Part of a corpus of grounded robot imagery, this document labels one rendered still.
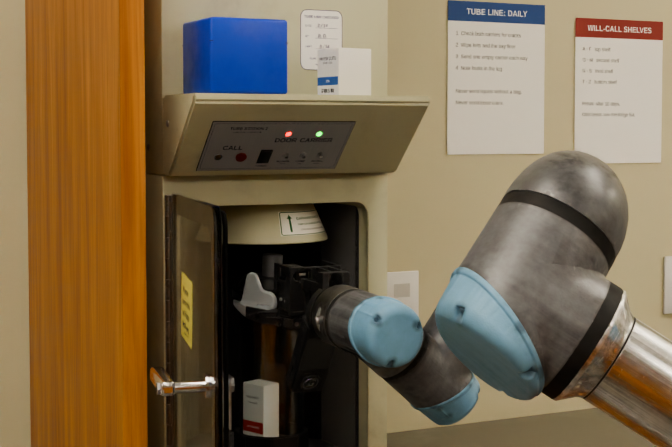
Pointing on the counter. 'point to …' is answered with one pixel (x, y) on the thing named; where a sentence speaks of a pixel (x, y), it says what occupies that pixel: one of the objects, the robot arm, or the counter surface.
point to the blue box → (235, 56)
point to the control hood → (389, 135)
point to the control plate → (304, 135)
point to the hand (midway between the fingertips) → (272, 305)
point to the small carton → (344, 71)
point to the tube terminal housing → (235, 191)
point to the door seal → (225, 327)
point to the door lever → (177, 383)
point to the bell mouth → (274, 224)
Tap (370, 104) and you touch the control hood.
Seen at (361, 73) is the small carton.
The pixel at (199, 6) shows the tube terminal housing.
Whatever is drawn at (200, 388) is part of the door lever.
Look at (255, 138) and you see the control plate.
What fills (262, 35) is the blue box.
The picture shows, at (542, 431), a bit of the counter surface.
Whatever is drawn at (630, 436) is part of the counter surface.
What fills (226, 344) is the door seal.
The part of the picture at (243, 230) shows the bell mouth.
